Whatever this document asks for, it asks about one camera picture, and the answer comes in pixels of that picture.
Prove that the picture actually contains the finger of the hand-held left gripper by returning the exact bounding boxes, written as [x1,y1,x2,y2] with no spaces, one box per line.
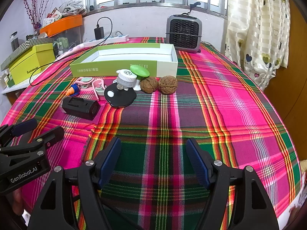
[0,126,65,168]
[0,118,38,146]

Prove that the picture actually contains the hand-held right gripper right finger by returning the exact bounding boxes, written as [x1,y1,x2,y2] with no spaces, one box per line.
[186,138,280,230]

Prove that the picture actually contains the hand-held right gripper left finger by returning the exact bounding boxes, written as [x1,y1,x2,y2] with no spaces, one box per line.
[27,136,123,230]

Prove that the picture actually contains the orange and blue small toy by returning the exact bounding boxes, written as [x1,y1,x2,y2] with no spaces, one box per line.
[65,83,81,96]

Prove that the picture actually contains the pink clip with mint pads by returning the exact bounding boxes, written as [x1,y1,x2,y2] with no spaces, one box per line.
[92,79,107,99]
[77,77,94,91]

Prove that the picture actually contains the black disc with white dots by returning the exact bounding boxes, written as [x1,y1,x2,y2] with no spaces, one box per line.
[104,83,137,107]

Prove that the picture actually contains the green and white cardboard box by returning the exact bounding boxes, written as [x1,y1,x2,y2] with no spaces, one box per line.
[69,44,178,78]

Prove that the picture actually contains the brown walnut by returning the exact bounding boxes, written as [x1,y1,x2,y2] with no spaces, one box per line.
[158,76,178,94]
[140,77,159,93]

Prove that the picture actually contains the small white lidded jar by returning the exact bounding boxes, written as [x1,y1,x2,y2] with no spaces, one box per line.
[116,69,137,89]

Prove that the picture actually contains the green mushroom-shaped toy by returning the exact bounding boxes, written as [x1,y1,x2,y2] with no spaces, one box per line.
[130,65,149,91]

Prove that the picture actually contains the white side table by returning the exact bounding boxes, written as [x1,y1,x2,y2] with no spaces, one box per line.
[0,60,58,94]

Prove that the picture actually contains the pink green plaid tablecloth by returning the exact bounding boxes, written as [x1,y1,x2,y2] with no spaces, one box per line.
[0,36,303,230]

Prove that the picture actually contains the yellow-green cardboard box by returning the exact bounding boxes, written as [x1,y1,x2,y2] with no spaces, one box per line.
[8,44,57,85]

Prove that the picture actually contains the chevron striped box lid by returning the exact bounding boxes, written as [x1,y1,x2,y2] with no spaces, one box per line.
[0,38,54,71]

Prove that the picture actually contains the dark glass jar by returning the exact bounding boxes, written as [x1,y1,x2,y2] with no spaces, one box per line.
[10,32,20,49]

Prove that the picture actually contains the white pink handheld device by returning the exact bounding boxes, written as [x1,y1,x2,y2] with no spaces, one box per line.
[56,42,89,59]

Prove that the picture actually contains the clear storage bin orange lid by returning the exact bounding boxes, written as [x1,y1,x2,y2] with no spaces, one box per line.
[40,14,83,53]

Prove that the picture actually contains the black charger adapter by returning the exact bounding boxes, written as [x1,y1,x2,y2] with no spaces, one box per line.
[94,27,105,40]

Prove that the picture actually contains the colourful paper packets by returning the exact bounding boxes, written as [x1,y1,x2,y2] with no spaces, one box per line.
[42,7,63,28]

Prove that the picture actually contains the dried red branch bouquet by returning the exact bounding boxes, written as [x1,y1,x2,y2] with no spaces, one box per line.
[23,0,59,36]

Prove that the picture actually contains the white power strip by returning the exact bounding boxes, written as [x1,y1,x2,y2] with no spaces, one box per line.
[89,34,130,44]

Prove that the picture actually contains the wooden wardrobe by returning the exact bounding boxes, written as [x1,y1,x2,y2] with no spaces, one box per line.
[264,0,307,125]

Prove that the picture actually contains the grey space heater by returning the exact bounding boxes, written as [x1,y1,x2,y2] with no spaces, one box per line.
[165,14,202,53]

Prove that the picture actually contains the cream heart print curtain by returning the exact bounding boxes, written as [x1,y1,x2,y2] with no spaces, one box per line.
[225,0,290,91]

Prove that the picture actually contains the black hooked object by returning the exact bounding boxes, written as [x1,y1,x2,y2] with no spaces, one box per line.
[189,2,202,15]

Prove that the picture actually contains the black charger cable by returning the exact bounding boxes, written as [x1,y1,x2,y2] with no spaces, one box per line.
[29,17,113,87]

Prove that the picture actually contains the bag of white cables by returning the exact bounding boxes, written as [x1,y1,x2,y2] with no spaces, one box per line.
[59,0,87,15]

